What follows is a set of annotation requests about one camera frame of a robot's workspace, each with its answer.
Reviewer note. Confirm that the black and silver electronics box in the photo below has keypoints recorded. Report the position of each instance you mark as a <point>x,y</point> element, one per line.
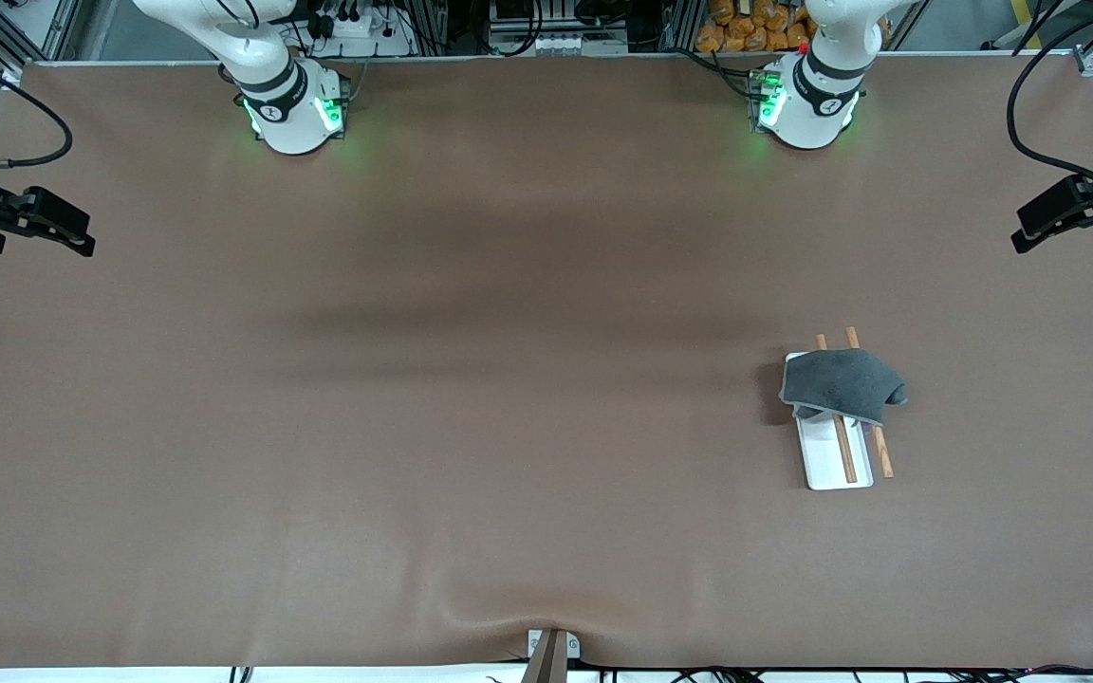
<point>556,24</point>

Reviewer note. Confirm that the white rack with wooden rods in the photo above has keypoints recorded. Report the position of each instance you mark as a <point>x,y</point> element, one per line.
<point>831,460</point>

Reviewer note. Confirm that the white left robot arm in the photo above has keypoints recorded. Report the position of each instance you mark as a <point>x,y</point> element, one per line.
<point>807,104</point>

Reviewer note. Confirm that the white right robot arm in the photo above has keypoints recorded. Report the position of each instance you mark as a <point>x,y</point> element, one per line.
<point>286,104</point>

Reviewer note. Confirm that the grey and purple towel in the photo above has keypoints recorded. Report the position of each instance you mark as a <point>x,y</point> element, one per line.
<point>841,384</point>

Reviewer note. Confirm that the pile of orange packets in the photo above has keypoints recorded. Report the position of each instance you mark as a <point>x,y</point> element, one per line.
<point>746,28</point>

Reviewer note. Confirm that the brown table mat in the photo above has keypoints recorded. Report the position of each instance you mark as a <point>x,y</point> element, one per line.
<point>546,474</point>

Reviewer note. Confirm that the camera pole with white bracket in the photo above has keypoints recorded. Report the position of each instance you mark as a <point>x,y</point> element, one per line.
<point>551,656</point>

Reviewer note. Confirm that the white power strip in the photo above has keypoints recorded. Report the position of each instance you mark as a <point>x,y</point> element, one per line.
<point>366,28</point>

